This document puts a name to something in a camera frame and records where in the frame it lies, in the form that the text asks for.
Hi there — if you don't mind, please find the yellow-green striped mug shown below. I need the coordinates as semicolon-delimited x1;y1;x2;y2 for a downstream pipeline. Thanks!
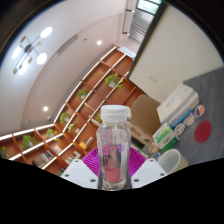
156;148;190;175

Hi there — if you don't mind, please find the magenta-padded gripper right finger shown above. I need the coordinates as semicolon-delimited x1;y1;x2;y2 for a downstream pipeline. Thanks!
127;147;168;190

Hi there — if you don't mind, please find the blue-orange round sticker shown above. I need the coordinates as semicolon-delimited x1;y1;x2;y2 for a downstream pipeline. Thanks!
193;104;206;119

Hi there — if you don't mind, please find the window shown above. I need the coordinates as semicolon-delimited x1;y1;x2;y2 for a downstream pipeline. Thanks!
136;0;164;15

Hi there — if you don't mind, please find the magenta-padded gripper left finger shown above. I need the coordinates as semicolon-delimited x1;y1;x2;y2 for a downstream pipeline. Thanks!
60;147;100;190

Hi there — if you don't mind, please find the flat round red coaster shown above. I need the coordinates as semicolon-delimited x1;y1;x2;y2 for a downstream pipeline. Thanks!
194;120;213;144

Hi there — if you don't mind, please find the small round patterned sticker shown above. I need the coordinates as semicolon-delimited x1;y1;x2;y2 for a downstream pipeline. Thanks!
174;122;186;136
184;112;196;127

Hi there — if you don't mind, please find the small green-white box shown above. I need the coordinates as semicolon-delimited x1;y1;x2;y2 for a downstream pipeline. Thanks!
152;122;180;153

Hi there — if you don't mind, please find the white wall switch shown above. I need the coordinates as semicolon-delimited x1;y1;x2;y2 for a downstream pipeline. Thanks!
147;74;158;84

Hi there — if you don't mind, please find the black curtain rail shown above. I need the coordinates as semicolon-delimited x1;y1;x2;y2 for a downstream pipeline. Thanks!
121;8;134;36

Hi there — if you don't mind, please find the orange wooden shelf unit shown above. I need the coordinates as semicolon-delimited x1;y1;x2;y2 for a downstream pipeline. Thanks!
0;45;144;177

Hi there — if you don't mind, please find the clear plastic bottle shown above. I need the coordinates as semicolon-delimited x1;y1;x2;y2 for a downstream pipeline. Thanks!
95;104;132;192

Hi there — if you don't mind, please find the ceiling air vent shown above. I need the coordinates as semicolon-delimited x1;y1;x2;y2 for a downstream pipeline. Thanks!
57;34;79;55

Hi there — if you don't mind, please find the stack of white books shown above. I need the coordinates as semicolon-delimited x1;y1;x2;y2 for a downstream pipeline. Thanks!
156;83;200;129

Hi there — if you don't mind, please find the multi-bulb ceiling lamp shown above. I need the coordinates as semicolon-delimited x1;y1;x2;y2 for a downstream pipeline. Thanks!
11;26;54;76

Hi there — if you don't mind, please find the grey curtain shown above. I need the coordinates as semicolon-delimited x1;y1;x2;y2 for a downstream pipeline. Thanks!
129;9;156;44

